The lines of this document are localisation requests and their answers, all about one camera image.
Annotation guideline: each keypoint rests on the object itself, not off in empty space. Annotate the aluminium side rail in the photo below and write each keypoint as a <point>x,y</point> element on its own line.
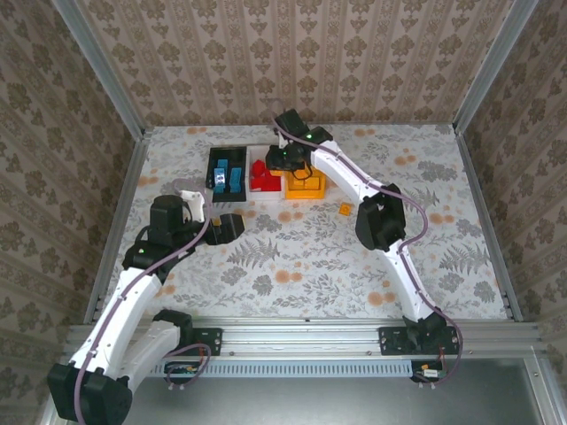
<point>487,221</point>
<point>128,186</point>

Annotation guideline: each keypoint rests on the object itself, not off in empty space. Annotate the floral print tablecloth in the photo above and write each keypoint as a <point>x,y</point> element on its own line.
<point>310,265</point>

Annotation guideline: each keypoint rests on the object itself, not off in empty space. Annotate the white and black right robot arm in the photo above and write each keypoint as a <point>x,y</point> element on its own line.
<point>345,170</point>

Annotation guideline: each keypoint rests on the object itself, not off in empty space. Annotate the yellow plastic container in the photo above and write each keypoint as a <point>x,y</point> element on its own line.
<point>305,195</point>

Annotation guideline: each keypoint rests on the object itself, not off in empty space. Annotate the black plastic container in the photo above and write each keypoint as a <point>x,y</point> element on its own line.
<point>210,177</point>

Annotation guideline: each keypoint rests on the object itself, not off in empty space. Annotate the grey metal base panel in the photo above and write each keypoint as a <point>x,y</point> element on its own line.
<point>310,398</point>

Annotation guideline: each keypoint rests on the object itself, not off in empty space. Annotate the small orange lego brick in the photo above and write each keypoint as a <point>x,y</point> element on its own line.
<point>345,208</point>

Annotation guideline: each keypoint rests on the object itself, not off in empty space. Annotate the aluminium frame post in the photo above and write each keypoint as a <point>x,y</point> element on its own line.
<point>101,66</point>
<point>494,66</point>

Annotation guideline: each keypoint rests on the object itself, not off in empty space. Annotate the blue lego brick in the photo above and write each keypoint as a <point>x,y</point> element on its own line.
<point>222,164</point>
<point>220,178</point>
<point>236,180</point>

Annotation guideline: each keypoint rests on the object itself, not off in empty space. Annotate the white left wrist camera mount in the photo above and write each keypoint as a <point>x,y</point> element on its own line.
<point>194,204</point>

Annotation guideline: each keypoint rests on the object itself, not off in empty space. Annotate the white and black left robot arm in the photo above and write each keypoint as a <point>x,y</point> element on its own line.
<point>115,310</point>

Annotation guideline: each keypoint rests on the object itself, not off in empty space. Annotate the white plastic container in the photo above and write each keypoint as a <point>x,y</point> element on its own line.
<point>254,155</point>

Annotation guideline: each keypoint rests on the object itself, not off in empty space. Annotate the aluminium front rail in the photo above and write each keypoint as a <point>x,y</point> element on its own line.
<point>301,336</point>

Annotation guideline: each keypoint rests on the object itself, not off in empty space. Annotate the small circuit board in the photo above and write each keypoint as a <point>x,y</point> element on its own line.
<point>427,373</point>
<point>181,371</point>

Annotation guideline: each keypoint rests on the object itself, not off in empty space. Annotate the red lego brick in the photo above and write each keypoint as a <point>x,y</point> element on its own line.
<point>257,183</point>
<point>258,168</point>
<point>272,182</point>

